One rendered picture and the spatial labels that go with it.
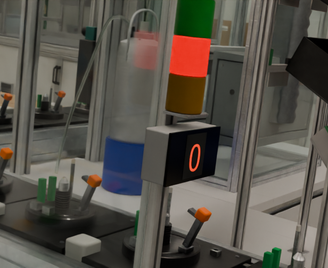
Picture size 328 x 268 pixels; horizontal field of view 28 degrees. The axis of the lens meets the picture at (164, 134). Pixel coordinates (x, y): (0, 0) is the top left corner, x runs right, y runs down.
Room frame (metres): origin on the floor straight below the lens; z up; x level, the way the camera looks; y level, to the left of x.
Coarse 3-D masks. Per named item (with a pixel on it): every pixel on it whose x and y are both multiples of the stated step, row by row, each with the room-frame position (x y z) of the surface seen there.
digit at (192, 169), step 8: (192, 136) 0.86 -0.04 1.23; (200, 136) 0.88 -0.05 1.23; (192, 144) 0.86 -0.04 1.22; (200, 144) 0.88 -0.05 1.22; (192, 152) 0.87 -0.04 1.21; (200, 152) 0.88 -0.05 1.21; (184, 160) 0.85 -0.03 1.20; (192, 160) 0.87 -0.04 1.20; (200, 160) 0.88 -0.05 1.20; (184, 168) 0.85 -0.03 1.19; (192, 168) 0.87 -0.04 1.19; (200, 168) 0.89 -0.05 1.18; (184, 176) 0.86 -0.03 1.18; (192, 176) 0.87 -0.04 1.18
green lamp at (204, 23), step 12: (180, 0) 0.87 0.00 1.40; (192, 0) 0.86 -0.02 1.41; (204, 0) 0.86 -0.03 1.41; (180, 12) 0.87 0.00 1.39; (192, 12) 0.86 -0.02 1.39; (204, 12) 0.86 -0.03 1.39; (180, 24) 0.87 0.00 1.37; (192, 24) 0.86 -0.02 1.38; (204, 24) 0.87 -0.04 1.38; (192, 36) 0.86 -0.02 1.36; (204, 36) 0.87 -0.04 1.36
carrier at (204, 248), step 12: (168, 204) 1.18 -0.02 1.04; (168, 216) 1.11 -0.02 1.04; (168, 228) 1.11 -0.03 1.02; (168, 240) 1.11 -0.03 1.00; (180, 240) 1.14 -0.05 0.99; (168, 252) 1.08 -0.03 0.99; (180, 252) 1.08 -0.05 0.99; (192, 252) 1.09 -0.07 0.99; (204, 252) 1.15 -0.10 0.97; (228, 252) 1.16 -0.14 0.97; (168, 264) 1.05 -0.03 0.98; (180, 264) 1.06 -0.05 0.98; (192, 264) 1.08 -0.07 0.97; (204, 264) 1.09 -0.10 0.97; (216, 264) 1.10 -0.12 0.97; (228, 264) 1.10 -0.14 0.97; (240, 264) 1.12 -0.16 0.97
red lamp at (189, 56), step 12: (180, 36) 0.87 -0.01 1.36; (180, 48) 0.87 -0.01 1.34; (192, 48) 0.86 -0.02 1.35; (204, 48) 0.87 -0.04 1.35; (180, 60) 0.86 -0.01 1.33; (192, 60) 0.86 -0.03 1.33; (204, 60) 0.87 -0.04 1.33; (180, 72) 0.86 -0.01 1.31; (192, 72) 0.86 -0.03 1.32; (204, 72) 0.87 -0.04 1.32
